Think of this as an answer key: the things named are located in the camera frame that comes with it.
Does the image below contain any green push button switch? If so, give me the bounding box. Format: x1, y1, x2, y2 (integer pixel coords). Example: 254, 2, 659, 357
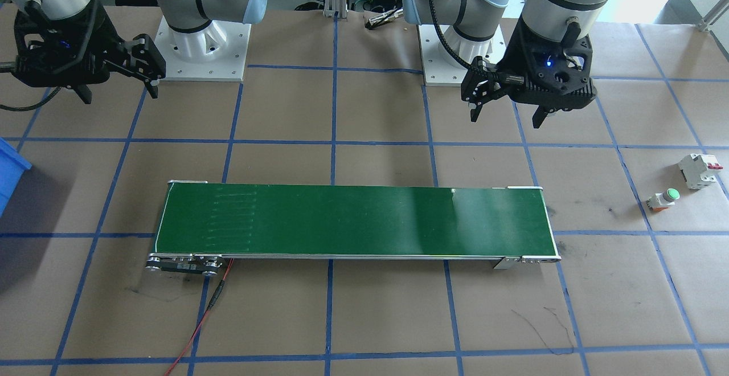
648, 189, 681, 213

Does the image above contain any blue plastic bin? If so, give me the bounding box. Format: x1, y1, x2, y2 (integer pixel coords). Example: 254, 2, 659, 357
0, 137, 32, 217

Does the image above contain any silver metal connector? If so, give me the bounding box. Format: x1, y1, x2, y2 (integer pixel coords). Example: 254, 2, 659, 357
367, 13, 404, 29

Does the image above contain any white circuit breaker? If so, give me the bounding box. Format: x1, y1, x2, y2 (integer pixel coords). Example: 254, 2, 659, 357
678, 153, 724, 190

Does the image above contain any green conveyor belt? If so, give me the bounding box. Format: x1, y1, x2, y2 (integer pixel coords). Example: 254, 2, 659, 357
145, 180, 562, 277

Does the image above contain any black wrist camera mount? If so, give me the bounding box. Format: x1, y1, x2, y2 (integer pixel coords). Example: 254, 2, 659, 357
0, 9, 110, 89
527, 33, 597, 112

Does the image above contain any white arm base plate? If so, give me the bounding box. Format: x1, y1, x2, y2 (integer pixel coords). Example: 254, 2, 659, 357
155, 16, 251, 82
417, 23, 507, 86

